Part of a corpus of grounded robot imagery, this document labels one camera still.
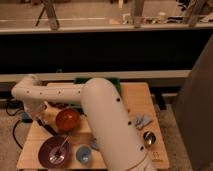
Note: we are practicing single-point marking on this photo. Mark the green plastic tray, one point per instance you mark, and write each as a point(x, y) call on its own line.
point(115, 81)

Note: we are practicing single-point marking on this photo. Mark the purple bowl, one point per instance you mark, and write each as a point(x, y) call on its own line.
point(43, 154)

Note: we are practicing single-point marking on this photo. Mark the light blue cloth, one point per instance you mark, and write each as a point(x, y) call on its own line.
point(141, 121)

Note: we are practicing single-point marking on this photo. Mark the metal spoon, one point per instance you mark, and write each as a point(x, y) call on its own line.
point(59, 151)

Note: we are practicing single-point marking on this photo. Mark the blue sponge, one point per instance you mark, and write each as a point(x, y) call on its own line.
point(94, 145)

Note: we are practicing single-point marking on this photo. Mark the black handled brush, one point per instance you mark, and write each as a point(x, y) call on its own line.
point(47, 127)

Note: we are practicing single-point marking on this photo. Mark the small metal cup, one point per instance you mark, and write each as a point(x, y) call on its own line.
point(149, 138)

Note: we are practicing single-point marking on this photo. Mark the small blue cup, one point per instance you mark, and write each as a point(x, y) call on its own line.
point(84, 154)

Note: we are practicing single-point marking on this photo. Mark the blue electronic box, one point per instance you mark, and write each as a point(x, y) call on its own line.
point(25, 118)

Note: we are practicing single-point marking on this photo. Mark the red bowl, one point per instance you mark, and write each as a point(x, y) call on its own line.
point(67, 119)

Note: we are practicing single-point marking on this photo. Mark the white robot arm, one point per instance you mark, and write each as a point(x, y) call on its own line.
point(117, 138)

